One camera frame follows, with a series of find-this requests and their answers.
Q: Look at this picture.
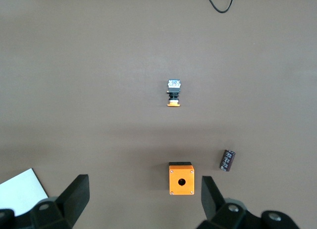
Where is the orange-capped push button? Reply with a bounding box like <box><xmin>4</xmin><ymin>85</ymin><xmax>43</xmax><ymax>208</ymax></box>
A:
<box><xmin>164</xmin><ymin>78</ymin><xmax>183</xmax><ymax>107</ymax></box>

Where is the thin black looped cable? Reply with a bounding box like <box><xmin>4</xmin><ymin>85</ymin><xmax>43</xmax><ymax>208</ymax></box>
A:
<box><xmin>201</xmin><ymin>0</ymin><xmax>236</xmax><ymax>14</ymax></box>

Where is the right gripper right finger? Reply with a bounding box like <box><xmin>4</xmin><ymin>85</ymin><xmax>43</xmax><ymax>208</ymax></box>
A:
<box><xmin>197</xmin><ymin>176</ymin><xmax>264</xmax><ymax>229</ymax></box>

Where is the orange button enclosure box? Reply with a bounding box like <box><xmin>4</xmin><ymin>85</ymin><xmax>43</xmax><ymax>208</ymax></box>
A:
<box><xmin>168</xmin><ymin>161</ymin><xmax>196</xmax><ymax>196</ymax></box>

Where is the white drawer cabinet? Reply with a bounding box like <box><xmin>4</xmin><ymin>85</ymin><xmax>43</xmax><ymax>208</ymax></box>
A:
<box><xmin>0</xmin><ymin>168</ymin><xmax>50</xmax><ymax>217</ymax></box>

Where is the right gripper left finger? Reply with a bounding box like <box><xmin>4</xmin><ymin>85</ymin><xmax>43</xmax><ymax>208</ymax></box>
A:
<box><xmin>29</xmin><ymin>174</ymin><xmax>90</xmax><ymax>229</ymax></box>

